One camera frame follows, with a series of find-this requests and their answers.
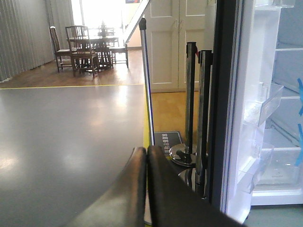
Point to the wooden chair right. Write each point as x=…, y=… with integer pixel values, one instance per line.
x=119, y=50

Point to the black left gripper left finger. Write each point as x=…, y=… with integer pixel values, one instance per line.
x=123, y=204

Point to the clear upper door bin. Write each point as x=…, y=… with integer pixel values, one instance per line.
x=265, y=100

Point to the wooden chair left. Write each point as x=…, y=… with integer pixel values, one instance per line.
x=58, y=52

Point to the white double door cabinet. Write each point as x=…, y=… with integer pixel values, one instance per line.
x=171, y=24

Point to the wooden chair front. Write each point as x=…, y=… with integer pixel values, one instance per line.
x=82, y=54

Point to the dark grey fridge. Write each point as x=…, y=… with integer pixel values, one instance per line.
x=256, y=135

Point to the dark floor sign sticker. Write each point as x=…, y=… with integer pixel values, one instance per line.
x=167, y=139

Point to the chrome stanchion post near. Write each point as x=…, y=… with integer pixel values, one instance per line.
x=200, y=160

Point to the wooden chair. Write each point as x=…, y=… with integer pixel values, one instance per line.
x=119, y=50
x=58, y=52
x=82, y=54

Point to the chrome stanchion post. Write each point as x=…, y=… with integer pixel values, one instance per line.
x=200, y=160
x=182, y=154

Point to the clear door bin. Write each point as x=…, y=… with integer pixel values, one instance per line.
x=249, y=175
x=265, y=100

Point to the clear lower door bin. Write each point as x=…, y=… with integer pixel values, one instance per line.
x=249, y=175

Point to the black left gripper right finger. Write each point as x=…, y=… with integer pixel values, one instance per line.
x=173, y=203

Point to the chrome stanchion post far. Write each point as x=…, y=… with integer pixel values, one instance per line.
x=182, y=154

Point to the silver sign stand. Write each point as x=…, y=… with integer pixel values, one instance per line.
x=142, y=27

